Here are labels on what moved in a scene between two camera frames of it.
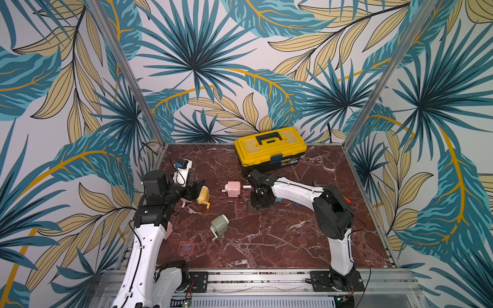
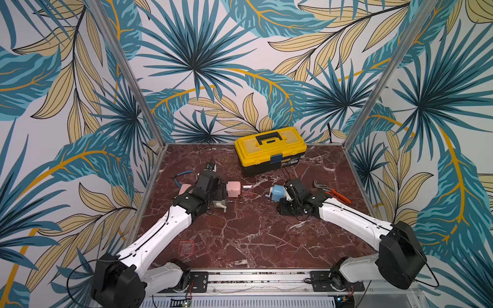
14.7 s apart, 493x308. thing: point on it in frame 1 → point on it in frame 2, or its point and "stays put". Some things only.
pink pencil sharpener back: (233, 188) stays put
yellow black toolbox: (277, 148) stays put
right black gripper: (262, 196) → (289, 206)
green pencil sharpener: (219, 226) → (220, 204)
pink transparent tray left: (185, 247) stays put
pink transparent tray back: (246, 189) stays put
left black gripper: (192, 191) → (221, 191)
